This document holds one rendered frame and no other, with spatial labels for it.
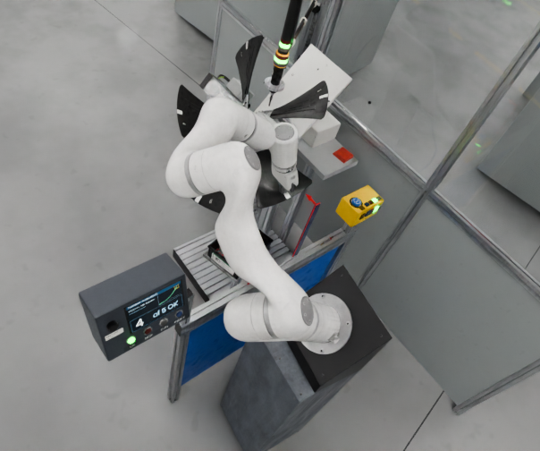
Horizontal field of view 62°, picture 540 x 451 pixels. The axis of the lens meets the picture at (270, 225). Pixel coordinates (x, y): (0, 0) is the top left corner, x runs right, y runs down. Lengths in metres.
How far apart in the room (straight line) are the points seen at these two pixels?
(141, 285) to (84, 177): 2.02
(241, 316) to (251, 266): 0.14
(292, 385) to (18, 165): 2.41
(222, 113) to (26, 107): 2.79
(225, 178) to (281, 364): 0.77
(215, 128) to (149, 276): 0.46
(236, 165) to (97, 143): 2.54
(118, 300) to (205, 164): 0.45
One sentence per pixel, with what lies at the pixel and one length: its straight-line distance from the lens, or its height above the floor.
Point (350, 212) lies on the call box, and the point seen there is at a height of 1.05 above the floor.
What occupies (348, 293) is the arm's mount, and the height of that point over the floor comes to 1.16.
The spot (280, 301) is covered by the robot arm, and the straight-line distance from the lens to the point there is 1.06.
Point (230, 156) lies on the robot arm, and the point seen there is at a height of 1.68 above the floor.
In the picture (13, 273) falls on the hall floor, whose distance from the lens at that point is 2.85.
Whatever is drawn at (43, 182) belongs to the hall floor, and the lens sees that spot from 3.23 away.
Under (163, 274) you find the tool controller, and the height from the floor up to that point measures 1.25.
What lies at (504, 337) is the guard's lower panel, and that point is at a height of 0.67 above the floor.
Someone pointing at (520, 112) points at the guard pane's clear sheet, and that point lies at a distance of 1.92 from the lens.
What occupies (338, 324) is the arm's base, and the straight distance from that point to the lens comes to 1.44.
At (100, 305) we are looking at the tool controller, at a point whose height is 1.25.
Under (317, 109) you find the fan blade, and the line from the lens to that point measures 1.67.
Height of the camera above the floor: 2.34
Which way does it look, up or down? 50 degrees down
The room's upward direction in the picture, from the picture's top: 19 degrees clockwise
